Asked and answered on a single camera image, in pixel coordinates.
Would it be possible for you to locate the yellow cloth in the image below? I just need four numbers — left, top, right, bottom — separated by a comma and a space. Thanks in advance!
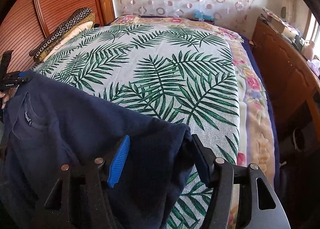
41, 21, 94, 62

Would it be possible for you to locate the person's left hand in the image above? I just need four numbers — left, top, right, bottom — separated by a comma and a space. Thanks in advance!
0, 87, 16, 109

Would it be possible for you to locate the blue box on bed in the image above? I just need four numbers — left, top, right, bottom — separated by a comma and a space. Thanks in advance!
193, 10, 215, 23

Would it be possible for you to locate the wooden slatted wardrobe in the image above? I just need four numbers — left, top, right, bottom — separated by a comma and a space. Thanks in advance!
1, 0, 115, 72

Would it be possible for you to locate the dark circle pattern pillow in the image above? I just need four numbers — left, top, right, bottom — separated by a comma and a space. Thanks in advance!
29, 8, 95, 63

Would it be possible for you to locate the palm leaf print sheet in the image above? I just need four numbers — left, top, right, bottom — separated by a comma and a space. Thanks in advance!
31, 23, 241, 229

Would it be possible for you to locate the pink bottle on cabinet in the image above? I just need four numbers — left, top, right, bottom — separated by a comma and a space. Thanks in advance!
303, 40, 315, 61

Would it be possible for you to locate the floral pink blanket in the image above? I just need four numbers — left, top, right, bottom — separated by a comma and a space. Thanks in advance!
109, 15, 281, 229

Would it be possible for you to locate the cardboard box on cabinet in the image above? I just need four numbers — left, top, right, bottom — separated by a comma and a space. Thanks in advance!
267, 16, 299, 39

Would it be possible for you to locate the long wooden cabinet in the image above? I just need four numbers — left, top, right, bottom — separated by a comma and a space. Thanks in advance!
252, 18, 319, 136

